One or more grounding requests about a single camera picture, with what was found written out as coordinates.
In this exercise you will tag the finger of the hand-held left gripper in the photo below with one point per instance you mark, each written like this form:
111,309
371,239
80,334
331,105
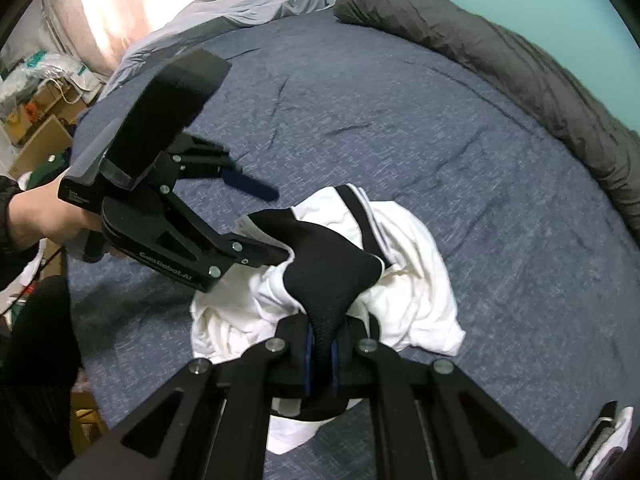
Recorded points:
235,247
250,185

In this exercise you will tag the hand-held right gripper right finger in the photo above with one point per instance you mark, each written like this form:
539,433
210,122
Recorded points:
334,365

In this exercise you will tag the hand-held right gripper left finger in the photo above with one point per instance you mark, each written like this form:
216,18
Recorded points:
308,360

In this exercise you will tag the white shirt with black trim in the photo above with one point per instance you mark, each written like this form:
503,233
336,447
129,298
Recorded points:
415,270

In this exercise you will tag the stack of folded clothes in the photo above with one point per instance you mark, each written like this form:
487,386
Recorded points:
605,440

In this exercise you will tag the light grey blanket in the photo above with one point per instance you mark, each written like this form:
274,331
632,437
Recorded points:
210,20

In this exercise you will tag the pink curtain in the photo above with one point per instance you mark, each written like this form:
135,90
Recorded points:
125,10

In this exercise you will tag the cardboard box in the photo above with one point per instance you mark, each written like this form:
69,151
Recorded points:
42,142

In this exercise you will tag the person's dark clothing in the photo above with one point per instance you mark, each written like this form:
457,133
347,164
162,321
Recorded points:
35,385

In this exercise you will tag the dark grey rolled duvet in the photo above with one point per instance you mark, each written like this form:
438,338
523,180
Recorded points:
525,70

